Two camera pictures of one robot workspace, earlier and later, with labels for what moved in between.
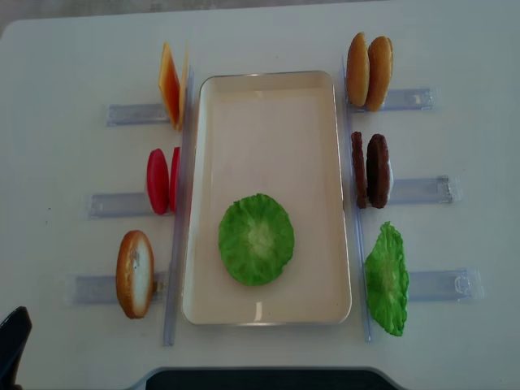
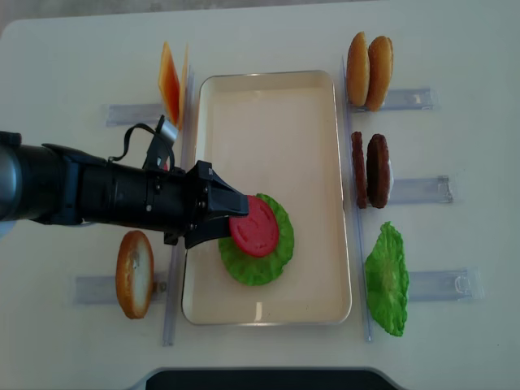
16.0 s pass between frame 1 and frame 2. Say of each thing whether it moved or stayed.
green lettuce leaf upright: stayed
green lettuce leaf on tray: stayed
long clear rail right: stayed
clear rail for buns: stayed
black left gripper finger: moved
